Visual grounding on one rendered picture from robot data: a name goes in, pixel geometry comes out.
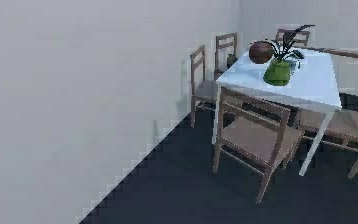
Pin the brown basketball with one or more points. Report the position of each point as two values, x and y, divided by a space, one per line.
260 52

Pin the brown wooden chair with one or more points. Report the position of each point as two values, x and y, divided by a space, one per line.
253 136
347 125
205 90
295 35
225 43

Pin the dark green round object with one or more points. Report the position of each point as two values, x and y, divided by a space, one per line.
231 60

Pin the white dining table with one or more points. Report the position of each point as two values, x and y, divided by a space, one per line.
313 83

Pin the plant in green pot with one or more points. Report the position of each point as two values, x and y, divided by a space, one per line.
278 71

